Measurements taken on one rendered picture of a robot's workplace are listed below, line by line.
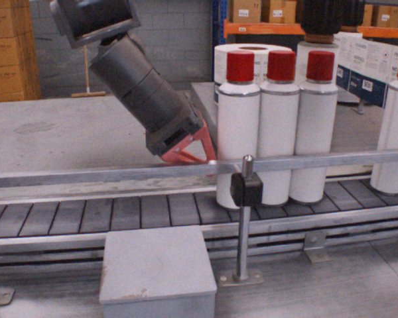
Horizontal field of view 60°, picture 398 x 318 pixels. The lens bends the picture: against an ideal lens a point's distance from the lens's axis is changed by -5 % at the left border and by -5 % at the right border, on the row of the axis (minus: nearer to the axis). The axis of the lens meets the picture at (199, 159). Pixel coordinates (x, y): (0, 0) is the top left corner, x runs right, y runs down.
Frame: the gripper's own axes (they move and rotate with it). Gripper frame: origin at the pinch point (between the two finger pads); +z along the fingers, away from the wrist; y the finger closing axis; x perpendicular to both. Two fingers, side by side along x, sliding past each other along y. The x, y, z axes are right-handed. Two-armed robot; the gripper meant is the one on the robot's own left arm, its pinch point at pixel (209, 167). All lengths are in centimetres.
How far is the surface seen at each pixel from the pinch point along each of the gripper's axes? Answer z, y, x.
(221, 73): 4.9, 47.1, -10.5
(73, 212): -6.9, 0.2, 18.1
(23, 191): -13.1, 2.8, 22.2
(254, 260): 11.4, -6.8, 2.7
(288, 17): 95, 363, -122
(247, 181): -1.5, -10.7, -3.6
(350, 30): 21, 57, -49
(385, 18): 166, 357, -219
